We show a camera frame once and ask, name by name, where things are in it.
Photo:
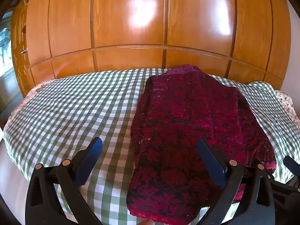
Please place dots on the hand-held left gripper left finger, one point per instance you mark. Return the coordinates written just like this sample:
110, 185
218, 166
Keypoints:
90, 159

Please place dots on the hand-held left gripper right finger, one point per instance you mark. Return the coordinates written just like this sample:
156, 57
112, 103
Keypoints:
212, 163

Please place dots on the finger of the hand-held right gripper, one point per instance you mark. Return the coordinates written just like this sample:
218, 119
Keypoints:
293, 166

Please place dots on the red knitted sweater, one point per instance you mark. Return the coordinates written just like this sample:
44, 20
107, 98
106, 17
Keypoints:
182, 121

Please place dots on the green checked bedsheet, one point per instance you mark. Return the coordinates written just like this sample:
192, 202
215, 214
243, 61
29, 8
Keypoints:
75, 112

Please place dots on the wardrobe door key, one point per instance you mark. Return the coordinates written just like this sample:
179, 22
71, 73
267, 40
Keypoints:
24, 51

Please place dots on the wooden wardrobe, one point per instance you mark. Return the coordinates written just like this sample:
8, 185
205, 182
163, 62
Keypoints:
140, 28

